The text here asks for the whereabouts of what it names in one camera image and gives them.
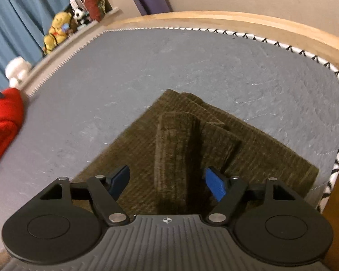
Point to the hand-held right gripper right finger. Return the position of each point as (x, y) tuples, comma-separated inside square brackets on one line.
[(216, 185)]

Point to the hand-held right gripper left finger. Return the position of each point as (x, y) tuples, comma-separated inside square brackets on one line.
[(119, 182)]

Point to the grey mattress with zigzag trim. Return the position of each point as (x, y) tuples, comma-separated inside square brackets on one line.
[(158, 62)]

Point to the red cloth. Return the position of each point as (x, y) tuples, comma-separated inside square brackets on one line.
[(2, 124)]

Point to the white plush toy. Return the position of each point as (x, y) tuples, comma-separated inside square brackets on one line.
[(17, 72)]

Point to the yellow plush bear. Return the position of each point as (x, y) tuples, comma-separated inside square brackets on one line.
[(56, 31)]

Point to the panda plush toy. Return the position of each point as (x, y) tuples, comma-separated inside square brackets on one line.
[(81, 15)]

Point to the blue curtain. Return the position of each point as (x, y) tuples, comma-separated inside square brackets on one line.
[(22, 19)]

